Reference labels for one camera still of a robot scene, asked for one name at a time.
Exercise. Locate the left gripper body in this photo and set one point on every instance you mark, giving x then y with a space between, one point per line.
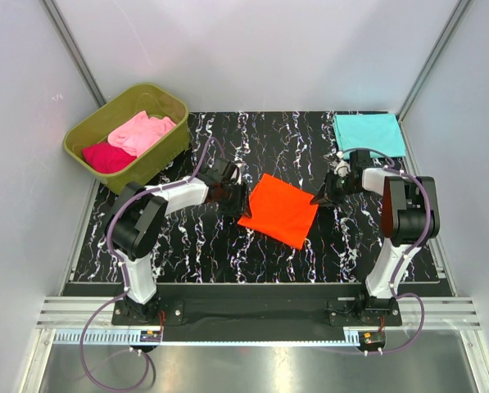
226 187

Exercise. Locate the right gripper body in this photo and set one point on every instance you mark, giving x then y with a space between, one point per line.
341 185

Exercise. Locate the orange t shirt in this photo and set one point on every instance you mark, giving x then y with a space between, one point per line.
280 211

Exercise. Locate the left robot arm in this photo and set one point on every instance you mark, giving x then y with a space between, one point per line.
139 212

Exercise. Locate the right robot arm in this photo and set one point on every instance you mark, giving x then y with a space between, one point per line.
409 219

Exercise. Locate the folded teal t shirt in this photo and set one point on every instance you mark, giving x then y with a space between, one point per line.
379 132

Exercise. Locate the pink t shirt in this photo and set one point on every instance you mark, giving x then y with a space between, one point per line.
140 133

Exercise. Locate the magenta t shirt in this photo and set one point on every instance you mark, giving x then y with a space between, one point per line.
106 159

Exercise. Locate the olive green plastic bin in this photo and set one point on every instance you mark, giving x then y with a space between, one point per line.
140 97

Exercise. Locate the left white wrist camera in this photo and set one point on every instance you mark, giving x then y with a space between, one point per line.
236 176

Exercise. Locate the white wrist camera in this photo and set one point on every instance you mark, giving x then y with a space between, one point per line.
236 176
341 166

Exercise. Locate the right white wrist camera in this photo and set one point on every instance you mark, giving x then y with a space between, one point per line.
341 166

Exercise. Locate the slotted cable duct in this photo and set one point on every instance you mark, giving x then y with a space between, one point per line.
176 337

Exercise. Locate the right aluminium frame post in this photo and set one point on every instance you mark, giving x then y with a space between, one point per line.
447 33

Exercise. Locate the aluminium frame post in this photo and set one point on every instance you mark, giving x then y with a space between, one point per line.
63 30
447 33

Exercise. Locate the left aluminium frame post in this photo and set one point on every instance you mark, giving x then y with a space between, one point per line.
63 30

